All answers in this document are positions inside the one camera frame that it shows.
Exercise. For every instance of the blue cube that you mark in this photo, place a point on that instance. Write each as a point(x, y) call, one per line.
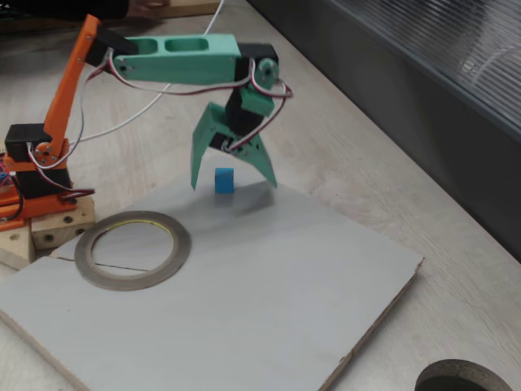
point(224, 181)

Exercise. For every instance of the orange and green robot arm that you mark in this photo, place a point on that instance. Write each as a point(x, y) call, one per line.
point(179, 67)

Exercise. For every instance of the small wooden wedge block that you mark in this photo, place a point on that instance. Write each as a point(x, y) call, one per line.
point(16, 248)

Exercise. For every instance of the light wooden base block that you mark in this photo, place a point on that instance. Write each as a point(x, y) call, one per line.
point(61, 232)

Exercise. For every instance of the brown wooden board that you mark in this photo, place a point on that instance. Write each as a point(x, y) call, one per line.
point(191, 9)

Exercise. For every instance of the grey laminated chipboard panel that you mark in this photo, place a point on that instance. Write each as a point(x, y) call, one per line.
point(244, 305)

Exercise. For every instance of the ribbed glass desk partition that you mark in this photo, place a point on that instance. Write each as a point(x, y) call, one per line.
point(447, 61)

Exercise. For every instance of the red controller circuit board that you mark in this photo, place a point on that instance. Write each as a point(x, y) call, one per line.
point(4, 175)

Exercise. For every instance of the person's hand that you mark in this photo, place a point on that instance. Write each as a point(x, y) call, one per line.
point(146, 7)

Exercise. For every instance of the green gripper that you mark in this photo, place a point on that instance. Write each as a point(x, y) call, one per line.
point(207, 132)

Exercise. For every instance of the black sleeved forearm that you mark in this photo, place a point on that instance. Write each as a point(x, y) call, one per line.
point(61, 8)

